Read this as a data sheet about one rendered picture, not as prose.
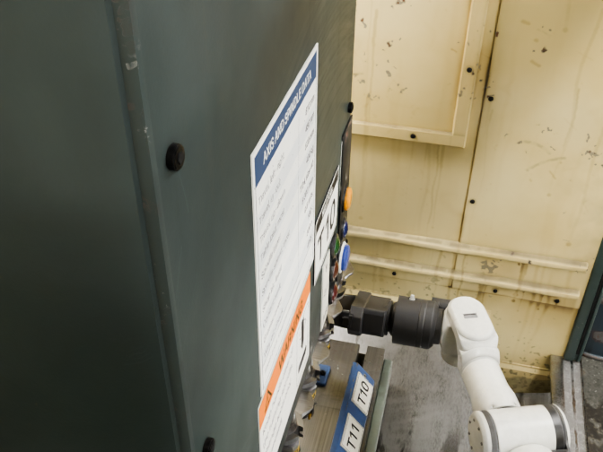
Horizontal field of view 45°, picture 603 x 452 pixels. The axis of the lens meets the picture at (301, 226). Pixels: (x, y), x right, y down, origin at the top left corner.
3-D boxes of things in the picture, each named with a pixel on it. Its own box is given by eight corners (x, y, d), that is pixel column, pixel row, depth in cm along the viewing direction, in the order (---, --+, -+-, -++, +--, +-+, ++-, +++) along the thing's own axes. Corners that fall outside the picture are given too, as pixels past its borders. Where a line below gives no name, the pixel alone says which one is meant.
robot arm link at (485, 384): (509, 384, 125) (554, 481, 109) (450, 389, 124) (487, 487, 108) (519, 339, 119) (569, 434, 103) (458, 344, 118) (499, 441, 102)
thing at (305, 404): (317, 394, 115) (317, 391, 115) (309, 421, 111) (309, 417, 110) (275, 386, 116) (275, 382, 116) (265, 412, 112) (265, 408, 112)
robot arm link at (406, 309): (362, 275, 139) (424, 286, 137) (356, 323, 142) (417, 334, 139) (350, 296, 127) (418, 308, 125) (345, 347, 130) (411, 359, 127)
